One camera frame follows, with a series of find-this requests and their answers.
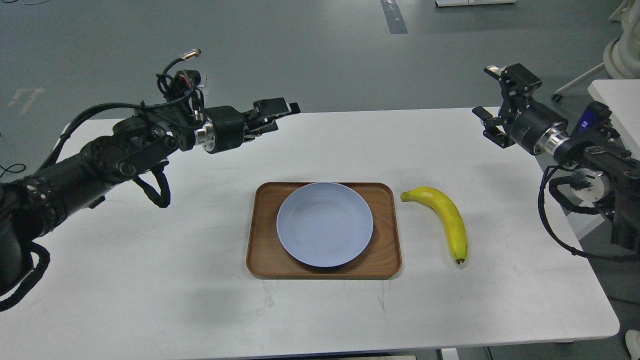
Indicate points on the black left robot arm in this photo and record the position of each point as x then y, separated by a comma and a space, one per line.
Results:
137, 151

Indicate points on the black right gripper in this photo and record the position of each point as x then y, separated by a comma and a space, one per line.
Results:
525, 123

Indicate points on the yellow banana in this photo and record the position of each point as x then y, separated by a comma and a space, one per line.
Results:
449, 215

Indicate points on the white pedestal base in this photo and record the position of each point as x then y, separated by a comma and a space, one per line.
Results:
621, 57

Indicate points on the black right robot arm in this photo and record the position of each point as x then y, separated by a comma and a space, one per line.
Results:
592, 175

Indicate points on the light blue plate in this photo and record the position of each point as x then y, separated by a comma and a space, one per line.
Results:
324, 224

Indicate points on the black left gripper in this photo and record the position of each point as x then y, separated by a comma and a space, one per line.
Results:
224, 126

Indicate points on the white chair leg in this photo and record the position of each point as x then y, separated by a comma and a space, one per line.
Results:
560, 92

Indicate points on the brown wooden tray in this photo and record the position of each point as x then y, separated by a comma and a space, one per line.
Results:
267, 259

